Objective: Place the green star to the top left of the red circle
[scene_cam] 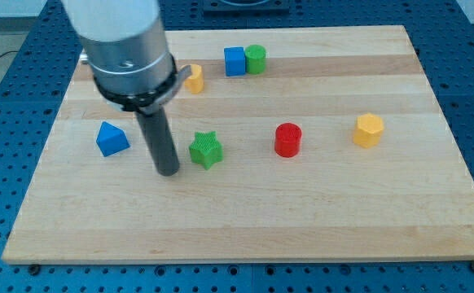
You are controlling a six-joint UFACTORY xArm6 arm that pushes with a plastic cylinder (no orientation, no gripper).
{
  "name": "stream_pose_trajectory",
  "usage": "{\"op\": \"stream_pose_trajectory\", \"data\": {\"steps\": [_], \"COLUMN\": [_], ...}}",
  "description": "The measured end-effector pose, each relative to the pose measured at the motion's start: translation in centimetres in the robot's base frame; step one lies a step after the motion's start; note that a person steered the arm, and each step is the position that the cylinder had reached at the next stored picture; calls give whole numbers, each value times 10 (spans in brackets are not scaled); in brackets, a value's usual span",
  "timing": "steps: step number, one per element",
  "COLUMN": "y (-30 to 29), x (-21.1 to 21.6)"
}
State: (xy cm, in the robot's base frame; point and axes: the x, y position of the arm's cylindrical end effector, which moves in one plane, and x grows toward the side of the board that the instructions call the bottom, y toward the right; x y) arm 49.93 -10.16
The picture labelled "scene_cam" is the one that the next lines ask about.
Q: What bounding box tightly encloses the blue triangular prism block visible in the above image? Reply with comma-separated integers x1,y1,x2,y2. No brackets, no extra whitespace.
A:
96,121,130,157

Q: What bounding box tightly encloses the light wooden board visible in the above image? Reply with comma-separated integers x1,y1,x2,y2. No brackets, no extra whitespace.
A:
2,25,474,265

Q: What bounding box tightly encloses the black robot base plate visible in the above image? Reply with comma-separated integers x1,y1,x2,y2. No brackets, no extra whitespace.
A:
202,0,290,13

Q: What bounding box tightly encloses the yellow block behind arm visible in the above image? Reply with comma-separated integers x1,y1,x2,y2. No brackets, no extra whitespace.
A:
184,63,204,94

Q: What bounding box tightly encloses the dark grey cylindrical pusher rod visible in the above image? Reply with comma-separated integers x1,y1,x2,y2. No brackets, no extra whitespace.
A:
136,108,180,177

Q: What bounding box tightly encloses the yellow hexagon block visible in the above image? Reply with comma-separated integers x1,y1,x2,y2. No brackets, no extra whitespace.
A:
353,113,384,148

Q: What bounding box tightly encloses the green cylinder block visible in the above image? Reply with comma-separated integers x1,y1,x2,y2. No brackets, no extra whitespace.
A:
244,44,266,74

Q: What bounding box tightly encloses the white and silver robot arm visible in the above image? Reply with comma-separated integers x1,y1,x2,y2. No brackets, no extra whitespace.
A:
62,0,192,176

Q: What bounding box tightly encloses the green star block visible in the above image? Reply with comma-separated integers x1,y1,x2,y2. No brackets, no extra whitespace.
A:
189,131,224,170

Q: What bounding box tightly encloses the red cylinder block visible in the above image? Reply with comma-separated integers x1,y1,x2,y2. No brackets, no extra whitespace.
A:
274,122,302,158

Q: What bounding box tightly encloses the blue cube block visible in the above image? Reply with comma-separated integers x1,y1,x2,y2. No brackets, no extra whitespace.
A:
224,46,246,77

